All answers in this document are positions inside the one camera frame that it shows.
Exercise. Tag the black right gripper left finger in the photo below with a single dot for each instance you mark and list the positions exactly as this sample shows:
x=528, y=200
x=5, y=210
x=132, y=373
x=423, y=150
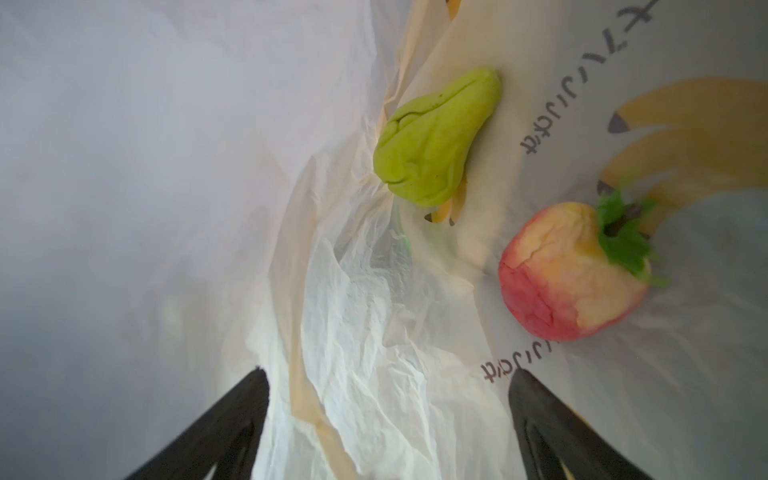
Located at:
x=223, y=443

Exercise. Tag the green fake pear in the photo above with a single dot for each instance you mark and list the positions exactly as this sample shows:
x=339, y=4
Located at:
x=423, y=149

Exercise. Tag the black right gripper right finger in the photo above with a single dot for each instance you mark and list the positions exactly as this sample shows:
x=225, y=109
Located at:
x=555, y=443

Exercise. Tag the translucent banana print plastic bag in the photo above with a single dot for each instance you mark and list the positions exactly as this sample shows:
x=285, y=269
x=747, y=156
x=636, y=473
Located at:
x=390, y=207

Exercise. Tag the red yellow fake apple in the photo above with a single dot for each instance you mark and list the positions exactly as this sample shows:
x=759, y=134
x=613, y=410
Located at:
x=575, y=269

